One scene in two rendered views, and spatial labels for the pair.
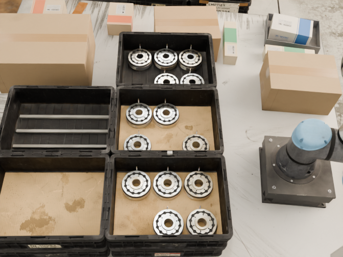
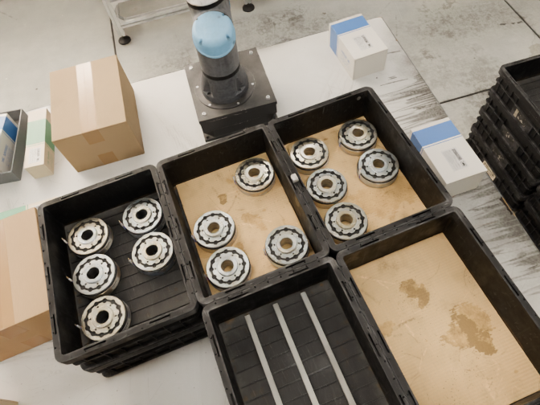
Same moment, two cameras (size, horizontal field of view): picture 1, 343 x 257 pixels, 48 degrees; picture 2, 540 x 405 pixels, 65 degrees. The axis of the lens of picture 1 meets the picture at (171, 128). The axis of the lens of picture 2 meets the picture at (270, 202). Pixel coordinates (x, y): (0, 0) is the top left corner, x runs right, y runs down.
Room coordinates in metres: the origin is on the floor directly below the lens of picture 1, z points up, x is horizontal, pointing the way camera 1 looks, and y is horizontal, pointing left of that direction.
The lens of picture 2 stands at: (0.80, 0.53, 1.78)
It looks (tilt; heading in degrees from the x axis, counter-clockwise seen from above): 60 degrees down; 262
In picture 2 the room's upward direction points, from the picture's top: 10 degrees counter-clockwise
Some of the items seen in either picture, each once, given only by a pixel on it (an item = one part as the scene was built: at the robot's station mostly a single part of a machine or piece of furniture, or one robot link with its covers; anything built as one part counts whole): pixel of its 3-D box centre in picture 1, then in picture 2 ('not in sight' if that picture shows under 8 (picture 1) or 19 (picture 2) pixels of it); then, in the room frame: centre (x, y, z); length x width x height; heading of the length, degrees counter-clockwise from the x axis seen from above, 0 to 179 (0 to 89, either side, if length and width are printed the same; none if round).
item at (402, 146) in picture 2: (168, 201); (351, 173); (0.51, -0.01, 0.87); 0.40 x 0.30 x 0.11; 95
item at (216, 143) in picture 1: (166, 127); (239, 216); (0.81, 0.02, 0.87); 0.40 x 0.30 x 0.11; 95
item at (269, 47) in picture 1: (288, 55); (40, 142); (1.37, -0.54, 0.73); 0.24 x 0.06 x 0.06; 87
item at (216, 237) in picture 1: (168, 195); (353, 162); (0.51, -0.01, 0.92); 0.40 x 0.30 x 0.02; 95
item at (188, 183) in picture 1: (198, 183); (308, 153); (0.59, -0.11, 0.86); 0.10 x 0.10 x 0.01
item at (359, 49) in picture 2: not in sight; (356, 46); (0.26, -0.56, 0.75); 0.20 x 0.12 x 0.09; 94
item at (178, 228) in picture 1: (168, 223); (378, 165); (0.43, -0.01, 0.86); 0.10 x 0.10 x 0.01
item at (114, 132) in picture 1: (167, 120); (236, 206); (0.81, 0.02, 0.92); 0.40 x 0.30 x 0.02; 95
